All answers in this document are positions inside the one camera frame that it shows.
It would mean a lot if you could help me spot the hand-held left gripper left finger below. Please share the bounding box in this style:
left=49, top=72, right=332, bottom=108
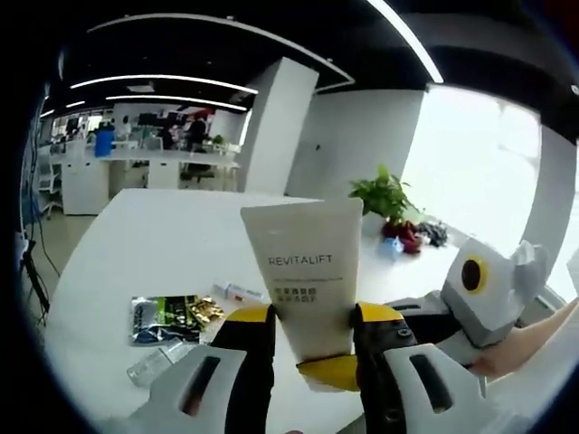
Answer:
left=128, top=303, right=278, bottom=434

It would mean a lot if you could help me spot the person's right hand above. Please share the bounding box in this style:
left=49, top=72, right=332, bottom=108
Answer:
left=470, top=345, right=517, bottom=377

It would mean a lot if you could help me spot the white office chair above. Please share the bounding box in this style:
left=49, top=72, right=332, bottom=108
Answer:
left=36, top=158, right=63, bottom=222

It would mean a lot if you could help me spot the dark grey cloth pile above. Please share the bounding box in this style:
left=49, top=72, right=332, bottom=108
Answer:
left=416, top=220, right=450, bottom=249

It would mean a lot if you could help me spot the blue bin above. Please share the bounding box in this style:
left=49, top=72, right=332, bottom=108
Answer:
left=93, top=126, right=115, bottom=158

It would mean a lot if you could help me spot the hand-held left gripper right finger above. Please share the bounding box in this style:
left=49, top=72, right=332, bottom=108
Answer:
left=355, top=302, right=501, bottom=434

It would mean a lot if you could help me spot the potted green plant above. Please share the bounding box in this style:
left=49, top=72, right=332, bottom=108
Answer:
left=347, top=164, right=421, bottom=226

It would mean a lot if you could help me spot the ceiling light strip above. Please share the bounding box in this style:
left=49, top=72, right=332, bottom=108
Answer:
left=365, top=0, right=445, bottom=85
left=106, top=93, right=252, bottom=112
left=70, top=73, right=260, bottom=95

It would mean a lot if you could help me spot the blue plastic bag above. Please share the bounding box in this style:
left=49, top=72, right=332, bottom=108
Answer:
left=382, top=235, right=405, bottom=259

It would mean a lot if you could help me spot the small white skincare tube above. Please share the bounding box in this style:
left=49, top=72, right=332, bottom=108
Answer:
left=211, top=281, right=265, bottom=304

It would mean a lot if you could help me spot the red cloth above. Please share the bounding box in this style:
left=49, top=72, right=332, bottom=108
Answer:
left=381, top=219, right=429, bottom=256

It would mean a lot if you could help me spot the gold skincare sachet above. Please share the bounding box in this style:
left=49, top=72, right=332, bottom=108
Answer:
left=187, top=295, right=226, bottom=323

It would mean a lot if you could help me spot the large white skincare tube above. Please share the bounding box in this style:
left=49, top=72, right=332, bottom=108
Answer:
left=239, top=197, right=365, bottom=395

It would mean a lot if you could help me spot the black tripod stand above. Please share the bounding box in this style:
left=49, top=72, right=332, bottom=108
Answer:
left=22, top=238, right=52, bottom=314

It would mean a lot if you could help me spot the white office counter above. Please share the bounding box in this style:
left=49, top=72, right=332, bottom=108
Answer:
left=49, top=144, right=241, bottom=216

